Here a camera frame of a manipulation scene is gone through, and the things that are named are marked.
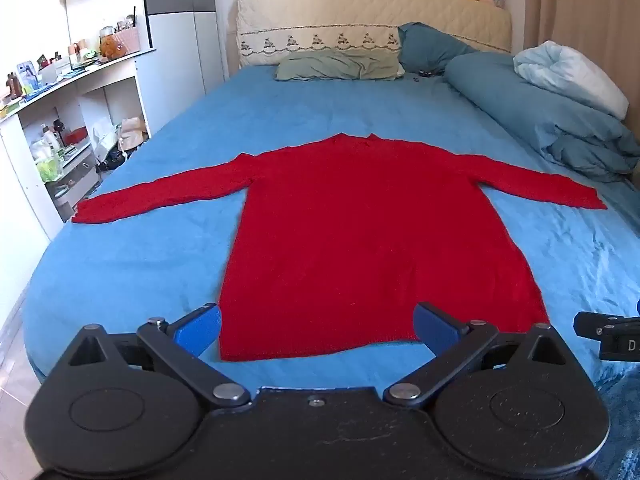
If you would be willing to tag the beige paper bag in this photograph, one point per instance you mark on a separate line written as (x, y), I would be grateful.
(132, 132)

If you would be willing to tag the green plastic bag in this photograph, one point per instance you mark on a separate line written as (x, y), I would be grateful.
(49, 167)

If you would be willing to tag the small black object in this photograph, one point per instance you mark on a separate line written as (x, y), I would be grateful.
(424, 75)

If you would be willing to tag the orange plush toy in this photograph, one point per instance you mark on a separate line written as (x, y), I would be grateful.
(111, 48)

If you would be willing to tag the beige curtain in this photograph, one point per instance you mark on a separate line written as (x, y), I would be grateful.
(590, 5)

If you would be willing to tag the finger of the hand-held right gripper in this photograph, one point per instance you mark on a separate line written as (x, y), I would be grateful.
(589, 325)

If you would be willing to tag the pink storage box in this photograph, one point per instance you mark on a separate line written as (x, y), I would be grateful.
(129, 40)

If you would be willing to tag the light blue blanket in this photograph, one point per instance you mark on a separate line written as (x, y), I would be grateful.
(565, 72)

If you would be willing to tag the white bottle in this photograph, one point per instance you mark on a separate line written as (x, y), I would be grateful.
(49, 139)

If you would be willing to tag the white and grey wardrobe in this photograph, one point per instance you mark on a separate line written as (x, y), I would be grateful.
(175, 50)

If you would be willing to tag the red knit sweater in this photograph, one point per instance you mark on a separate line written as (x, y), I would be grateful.
(350, 235)

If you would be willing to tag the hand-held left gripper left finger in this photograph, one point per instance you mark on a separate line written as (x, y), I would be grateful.
(200, 329)

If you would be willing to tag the red box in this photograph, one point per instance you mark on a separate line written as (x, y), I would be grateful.
(76, 136)

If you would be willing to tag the teal pillow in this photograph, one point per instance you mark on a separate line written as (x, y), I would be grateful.
(430, 50)

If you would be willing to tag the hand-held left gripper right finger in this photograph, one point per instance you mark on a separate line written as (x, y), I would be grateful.
(431, 329)

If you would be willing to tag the green pillow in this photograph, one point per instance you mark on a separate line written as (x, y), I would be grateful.
(335, 66)

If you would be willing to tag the bed with blue sheet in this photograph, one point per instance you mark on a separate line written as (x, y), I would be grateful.
(150, 270)

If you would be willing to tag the rolled teal duvet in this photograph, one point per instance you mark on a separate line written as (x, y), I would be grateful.
(525, 110)

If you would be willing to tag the white shelf unit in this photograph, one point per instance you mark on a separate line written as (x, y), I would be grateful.
(120, 85)

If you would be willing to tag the cream quilted headboard cover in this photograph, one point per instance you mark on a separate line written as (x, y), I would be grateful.
(350, 15)

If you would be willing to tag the brown bottle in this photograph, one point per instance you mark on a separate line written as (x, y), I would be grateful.
(13, 87)

